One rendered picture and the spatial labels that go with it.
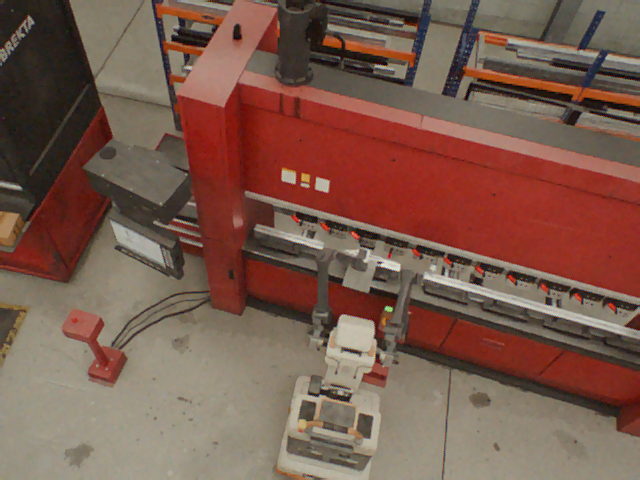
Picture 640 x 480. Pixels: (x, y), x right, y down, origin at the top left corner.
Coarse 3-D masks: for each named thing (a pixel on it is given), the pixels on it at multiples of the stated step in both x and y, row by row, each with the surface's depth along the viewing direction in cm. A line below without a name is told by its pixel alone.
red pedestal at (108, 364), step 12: (72, 312) 383; (84, 312) 384; (72, 324) 379; (84, 324) 379; (96, 324) 380; (72, 336) 381; (84, 336) 375; (96, 336) 385; (96, 348) 409; (108, 348) 442; (96, 360) 437; (108, 360) 435; (120, 360) 441; (96, 372) 432; (108, 372) 432; (120, 372) 444; (108, 384) 438
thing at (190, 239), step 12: (168, 144) 447; (180, 144) 447; (180, 156) 441; (192, 192) 420; (192, 204) 429; (168, 228) 468; (180, 228) 464; (192, 228) 460; (180, 240) 476; (192, 240) 475; (192, 252) 491
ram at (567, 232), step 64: (256, 128) 323; (320, 128) 309; (256, 192) 371; (320, 192) 352; (384, 192) 335; (448, 192) 320; (512, 192) 306; (576, 192) 294; (512, 256) 348; (576, 256) 332
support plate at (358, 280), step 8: (352, 272) 390; (360, 272) 391; (368, 272) 391; (344, 280) 386; (352, 280) 387; (360, 280) 387; (368, 280) 388; (352, 288) 384; (360, 288) 384; (368, 288) 384
